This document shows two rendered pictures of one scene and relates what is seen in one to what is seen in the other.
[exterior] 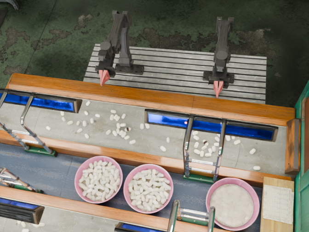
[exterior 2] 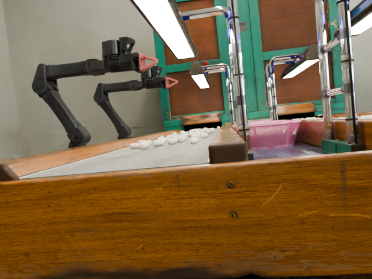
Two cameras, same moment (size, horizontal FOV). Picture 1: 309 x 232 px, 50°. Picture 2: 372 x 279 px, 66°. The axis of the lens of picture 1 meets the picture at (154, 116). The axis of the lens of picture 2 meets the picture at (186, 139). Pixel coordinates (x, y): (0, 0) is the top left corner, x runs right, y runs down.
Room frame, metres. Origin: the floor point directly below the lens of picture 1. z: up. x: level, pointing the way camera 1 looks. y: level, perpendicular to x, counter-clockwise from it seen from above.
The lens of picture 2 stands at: (1.24, 1.41, 0.80)
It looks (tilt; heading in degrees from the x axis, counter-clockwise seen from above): 3 degrees down; 256
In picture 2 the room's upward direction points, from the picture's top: 6 degrees counter-clockwise
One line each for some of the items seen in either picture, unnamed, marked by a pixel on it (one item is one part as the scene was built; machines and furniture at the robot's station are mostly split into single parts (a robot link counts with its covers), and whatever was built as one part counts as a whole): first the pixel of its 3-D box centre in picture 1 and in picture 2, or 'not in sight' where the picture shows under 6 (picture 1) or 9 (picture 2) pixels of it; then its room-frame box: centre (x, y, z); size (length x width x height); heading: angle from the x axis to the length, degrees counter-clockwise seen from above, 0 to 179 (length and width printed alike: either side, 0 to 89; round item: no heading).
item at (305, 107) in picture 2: not in sight; (293, 109); (-0.05, -0.41, 0.83); 0.30 x 0.06 x 0.07; 158
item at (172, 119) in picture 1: (208, 122); (201, 76); (0.69, -0.25, 1.08); 0.62 x 0.08 x 0.07; 68
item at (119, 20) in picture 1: (118, 32); (71, 77); (1.38, 0.11, 1.05); 0.30 x 0.09 x 0.12; 159
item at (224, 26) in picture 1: (222, 40); (118, 92); (1.17, -0.46, 1.05); 0.30 x 0.09 x 0.12; 159
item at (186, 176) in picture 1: (204, 151); (217, 104); (0.61, -0.21, 0.90); 0.20 x 0.19 x 0.45; 68
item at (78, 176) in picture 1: (100, 181); (267, 134); (0.64, 0.37, 0.72); 0.27 x 0.27 x 0.10
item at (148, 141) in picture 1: (134, 129); (187, 138); (0.91, 0.13, 0.73); 1.81 x 0.30 x 0.02; 68
